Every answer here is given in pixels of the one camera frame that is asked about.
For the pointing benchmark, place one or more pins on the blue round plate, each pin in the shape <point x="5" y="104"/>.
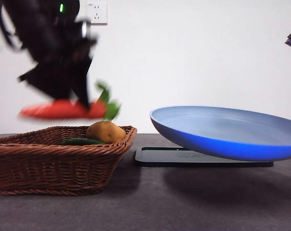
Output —
<point x="219" y="144"/>

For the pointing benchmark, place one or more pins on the orange carrot with green leaves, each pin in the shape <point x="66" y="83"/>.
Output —
<point x="51" y="110"/>

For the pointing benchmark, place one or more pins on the black flat tray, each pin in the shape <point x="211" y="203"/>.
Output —
<point x="159" y="161"/>

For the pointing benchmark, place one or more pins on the white wall socket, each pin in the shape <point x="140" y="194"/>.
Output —
<point x="99" y="12"/>

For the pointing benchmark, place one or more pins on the brown wicker basket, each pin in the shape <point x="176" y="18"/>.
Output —
<point x="51" y="168"/>

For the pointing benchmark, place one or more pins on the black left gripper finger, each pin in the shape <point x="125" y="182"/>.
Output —
<point x="51" y="79"/>
<point x="81" y="77"/>

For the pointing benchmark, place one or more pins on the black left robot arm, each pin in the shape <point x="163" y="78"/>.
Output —
<point x="39" y="29"/>

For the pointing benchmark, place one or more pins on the green pepper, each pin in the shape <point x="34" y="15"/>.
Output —
<point x="82" y="141"/>

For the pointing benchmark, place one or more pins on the yellow-brown potato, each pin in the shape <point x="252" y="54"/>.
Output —
<point x="106" y="132"/>

